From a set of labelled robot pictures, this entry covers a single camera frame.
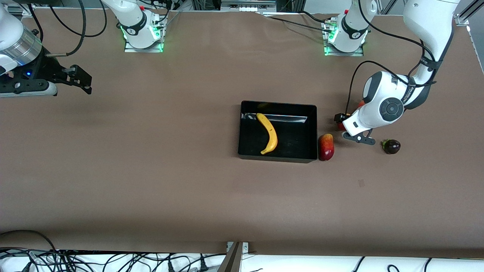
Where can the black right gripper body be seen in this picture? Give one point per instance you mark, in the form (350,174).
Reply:
(48,70)

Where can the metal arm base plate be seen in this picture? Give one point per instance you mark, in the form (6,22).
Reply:
(342,54)
(143,50)

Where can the metal corner bracket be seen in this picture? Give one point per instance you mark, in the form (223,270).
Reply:
(245,247)

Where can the aluminium strut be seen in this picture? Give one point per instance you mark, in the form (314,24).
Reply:
(231,260)

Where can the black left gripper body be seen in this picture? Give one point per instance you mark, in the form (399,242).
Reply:
(339,118)

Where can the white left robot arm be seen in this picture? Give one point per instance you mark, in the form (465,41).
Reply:
(427,22)

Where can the yellow banana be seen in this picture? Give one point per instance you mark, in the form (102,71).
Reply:
(271,136)

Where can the grey equipment box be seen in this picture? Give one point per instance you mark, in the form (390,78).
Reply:
(247,4)

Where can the aluminium frame profile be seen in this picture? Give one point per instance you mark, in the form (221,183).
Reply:
(463,19)

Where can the dark purple eggplant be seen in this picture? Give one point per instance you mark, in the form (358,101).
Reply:
(392,146)

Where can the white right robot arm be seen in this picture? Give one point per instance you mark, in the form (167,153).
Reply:
(132,15)

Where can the red round pomegranate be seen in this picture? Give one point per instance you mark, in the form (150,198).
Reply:
(361,105)

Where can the black plastic box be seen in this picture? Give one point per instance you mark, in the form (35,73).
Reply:
(295,139)

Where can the red yellow apple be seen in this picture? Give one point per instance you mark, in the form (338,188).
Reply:
(341,126)

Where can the red yellow mango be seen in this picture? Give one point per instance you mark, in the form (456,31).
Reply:
(326,148)

